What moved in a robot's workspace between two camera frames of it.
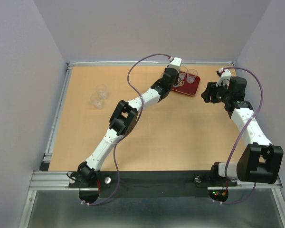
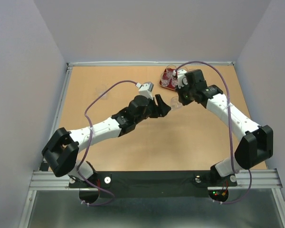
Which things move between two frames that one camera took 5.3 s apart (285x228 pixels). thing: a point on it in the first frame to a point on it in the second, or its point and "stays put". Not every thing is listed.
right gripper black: (206, 94) to (184, 101)
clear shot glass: (97, 101) to (175, 103)
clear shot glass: (101, 89) stays put
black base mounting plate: (153, 184) stays put
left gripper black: (175, 82) to (161, 110)
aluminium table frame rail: (45, 180) stays put
